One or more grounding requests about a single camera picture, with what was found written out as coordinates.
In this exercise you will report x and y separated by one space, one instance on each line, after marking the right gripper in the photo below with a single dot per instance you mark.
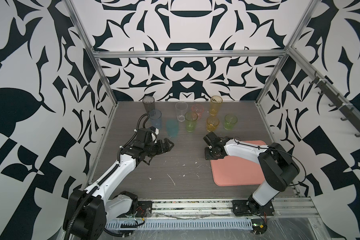
207 157

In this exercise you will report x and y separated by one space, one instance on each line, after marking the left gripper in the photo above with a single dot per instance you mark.
166 147

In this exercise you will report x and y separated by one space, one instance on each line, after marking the pink tray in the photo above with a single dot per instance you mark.
240 167

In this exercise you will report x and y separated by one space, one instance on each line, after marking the blue glass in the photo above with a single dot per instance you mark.
156 118

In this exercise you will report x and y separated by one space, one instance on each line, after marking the clear glass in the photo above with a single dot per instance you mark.
181 110

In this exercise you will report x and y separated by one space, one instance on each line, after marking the dark smoky glass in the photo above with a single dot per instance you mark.
149 103

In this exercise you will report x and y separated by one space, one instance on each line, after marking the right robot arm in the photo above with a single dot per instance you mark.
279 169

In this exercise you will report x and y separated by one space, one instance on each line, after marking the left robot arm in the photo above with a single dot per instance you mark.
90 210

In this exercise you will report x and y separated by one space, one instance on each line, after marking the teal glass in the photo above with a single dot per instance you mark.
172 127

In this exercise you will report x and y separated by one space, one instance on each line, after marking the short amber glass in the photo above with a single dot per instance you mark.
212 123

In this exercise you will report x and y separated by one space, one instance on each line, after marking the green glass right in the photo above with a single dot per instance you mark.
230 121

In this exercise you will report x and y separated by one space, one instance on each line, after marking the green glass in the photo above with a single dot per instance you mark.
230 121
191 118

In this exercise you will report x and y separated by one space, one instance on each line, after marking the green glass left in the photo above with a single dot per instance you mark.
191 118

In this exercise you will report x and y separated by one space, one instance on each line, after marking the pink glass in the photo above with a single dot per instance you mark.
198 109

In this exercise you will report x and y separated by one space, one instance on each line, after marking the tall amber glass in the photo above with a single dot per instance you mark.
215 105

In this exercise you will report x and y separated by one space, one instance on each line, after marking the small circuit board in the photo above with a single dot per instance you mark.
259 227

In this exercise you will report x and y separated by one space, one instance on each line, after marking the white cable duct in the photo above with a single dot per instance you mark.
188 224

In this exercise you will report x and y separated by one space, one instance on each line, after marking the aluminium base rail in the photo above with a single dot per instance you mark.
207 208

